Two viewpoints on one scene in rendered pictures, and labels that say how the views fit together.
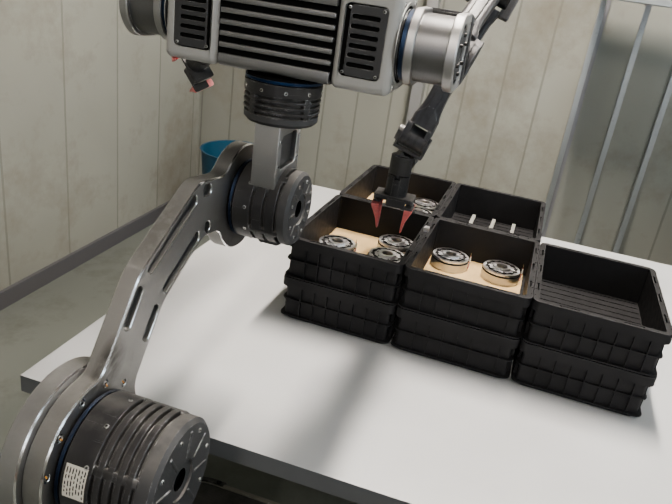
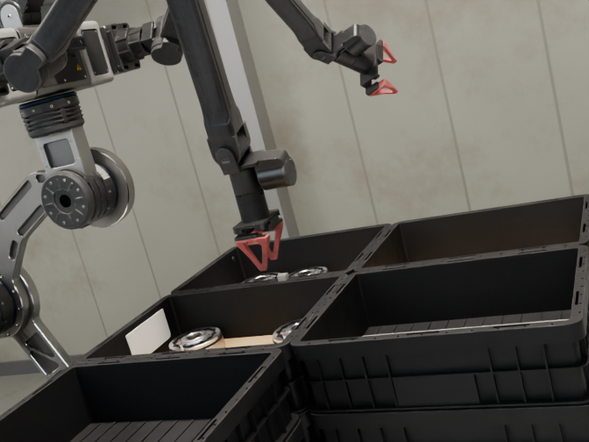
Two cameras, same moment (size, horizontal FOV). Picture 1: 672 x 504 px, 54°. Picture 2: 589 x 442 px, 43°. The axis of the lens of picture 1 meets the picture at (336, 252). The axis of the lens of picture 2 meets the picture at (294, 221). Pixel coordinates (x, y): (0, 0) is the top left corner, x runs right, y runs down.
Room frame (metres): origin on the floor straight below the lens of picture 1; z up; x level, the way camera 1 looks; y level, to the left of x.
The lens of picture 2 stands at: (1.95, -1.53, 1.32)
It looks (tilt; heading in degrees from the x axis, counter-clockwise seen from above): 12 degrees down; 100
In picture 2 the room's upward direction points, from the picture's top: 15 degrees counter-clockwise
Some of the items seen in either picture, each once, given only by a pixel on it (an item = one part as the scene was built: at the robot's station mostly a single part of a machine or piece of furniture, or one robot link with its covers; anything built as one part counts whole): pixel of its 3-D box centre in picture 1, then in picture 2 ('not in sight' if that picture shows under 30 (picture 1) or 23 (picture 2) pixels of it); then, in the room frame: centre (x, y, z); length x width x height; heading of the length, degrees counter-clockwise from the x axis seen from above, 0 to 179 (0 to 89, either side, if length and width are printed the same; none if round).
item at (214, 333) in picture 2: not in sight; (195, 338); (1.47, -0.26, 0.86); 0.10 x 0.10 x 0.01
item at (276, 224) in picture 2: (384, 211); (266, 239); (1.62, -0.11, 0.98); 0.07 x 0.07 x 0.09; 79
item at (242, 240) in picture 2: (398, 214); (259, 245); (1.62, -0.15, 0.98); 0.07 x 0.07 x 0.09; 79
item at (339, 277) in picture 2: (476, 257); (217, 322); (1.56, -0.36, 0.92); 0.40 x 0.30 x 0.02; 164
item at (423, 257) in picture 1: (472, 274); (225, 349); (1.56, -0.36, 0.87); 0.40 x 0.30 x 0.11; 164
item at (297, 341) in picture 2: (493, 212); (445, 300); (1.95, -0.47, 0.92); 0.40 x 0.30 x 0.02; 164
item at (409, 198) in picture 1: (396, 187); (253, 209); (1.62, -0.13, 1.05); 0.10 x 0.07 x 0.07; 79
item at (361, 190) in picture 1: (398, 205); (482, 262); (2.03, -0.18, 0.87); 0.40 x 0.30 x 0.11; 164
